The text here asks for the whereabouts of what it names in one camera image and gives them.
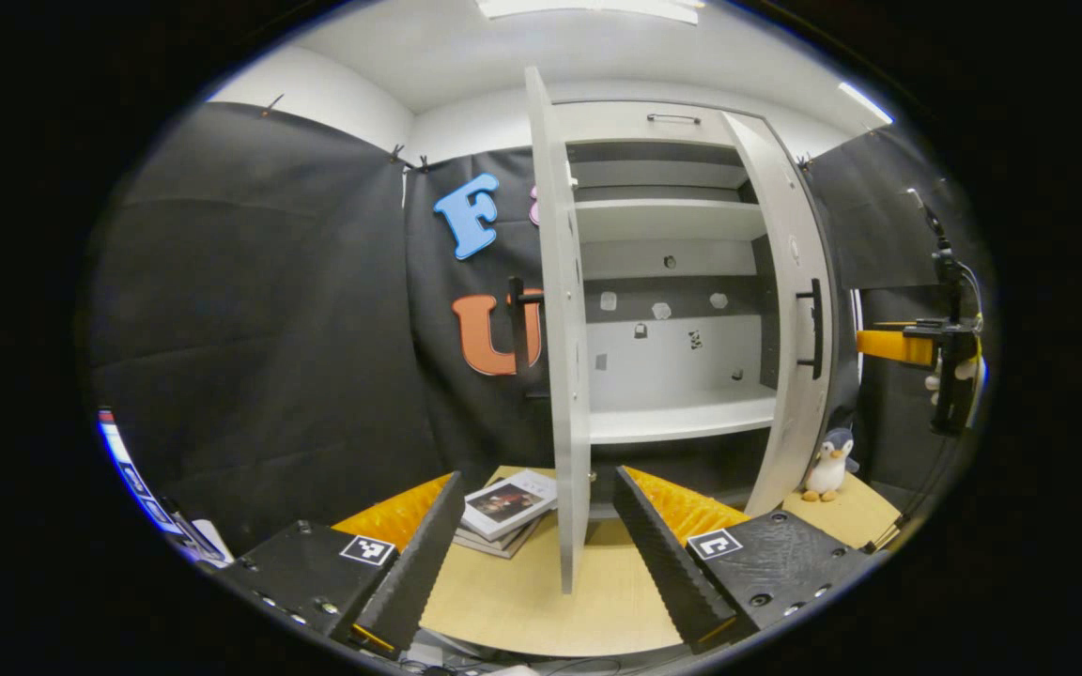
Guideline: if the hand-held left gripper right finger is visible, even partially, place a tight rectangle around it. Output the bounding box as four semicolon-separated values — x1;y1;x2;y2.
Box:
612;467;875;655

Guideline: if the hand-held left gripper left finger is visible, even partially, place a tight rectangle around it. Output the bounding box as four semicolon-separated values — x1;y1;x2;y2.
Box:
212;472;467;658

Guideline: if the white cabinet door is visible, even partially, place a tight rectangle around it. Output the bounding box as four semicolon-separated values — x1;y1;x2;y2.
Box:
721;111;835;517
524;64;595;595

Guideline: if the white cabinet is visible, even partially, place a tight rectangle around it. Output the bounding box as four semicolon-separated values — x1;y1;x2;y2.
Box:
550;99;838;522

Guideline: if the grey book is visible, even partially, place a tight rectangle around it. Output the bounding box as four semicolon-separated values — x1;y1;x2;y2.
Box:
452;516;544;561

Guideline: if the white book with dark photo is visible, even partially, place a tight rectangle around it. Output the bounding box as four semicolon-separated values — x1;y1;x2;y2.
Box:
459;469;560;543

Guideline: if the penguin plush toy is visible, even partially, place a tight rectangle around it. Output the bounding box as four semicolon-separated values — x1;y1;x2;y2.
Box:
801;427;861;504

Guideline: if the small ceiling light panel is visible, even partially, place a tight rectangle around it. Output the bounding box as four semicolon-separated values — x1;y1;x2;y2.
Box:
837;82;895;126

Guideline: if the black backdrop cloth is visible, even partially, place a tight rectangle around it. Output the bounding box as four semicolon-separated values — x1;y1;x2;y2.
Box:
81;99;993;555

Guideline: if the blue white screen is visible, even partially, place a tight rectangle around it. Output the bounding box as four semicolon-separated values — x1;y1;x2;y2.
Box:
98;407;227;567

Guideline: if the large ceiling light panel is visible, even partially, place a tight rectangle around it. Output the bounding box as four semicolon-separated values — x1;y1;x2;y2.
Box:
475;0;706;26

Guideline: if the black door handle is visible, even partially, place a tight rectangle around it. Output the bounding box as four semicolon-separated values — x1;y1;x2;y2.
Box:
507;275;547;400
796;278;825;381

